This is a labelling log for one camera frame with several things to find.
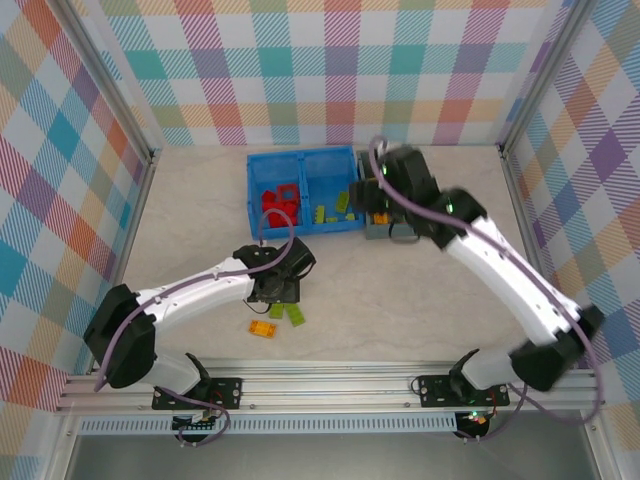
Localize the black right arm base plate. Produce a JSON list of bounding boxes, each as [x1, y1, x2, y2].
[[417, 372, 511, 409]]

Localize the gray slotted cable duct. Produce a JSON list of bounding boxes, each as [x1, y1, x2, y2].
[[78, 413, 459, 436]]

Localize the gray plastic bin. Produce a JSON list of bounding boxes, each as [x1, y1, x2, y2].
[[355, 149, 419, 242]]

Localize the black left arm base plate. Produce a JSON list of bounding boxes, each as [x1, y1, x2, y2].
[[151, 377, 245, 412]]

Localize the aluminum table side rail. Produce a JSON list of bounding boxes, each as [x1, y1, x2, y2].
[[88, 149, 160, 376]]

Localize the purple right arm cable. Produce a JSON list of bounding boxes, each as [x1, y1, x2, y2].
[[368, 134, 606, 444]]

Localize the blue two-compartment plastic bin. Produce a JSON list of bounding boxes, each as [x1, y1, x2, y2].
[[245, 146, 366, 239]]

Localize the aluminum frame post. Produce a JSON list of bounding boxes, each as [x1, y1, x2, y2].
[[58, 0, 162, 166], [497, 0, 594, 151]]

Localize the aluminum front mounting rail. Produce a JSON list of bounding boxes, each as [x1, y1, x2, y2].
[[54, 360, 607, 415]]

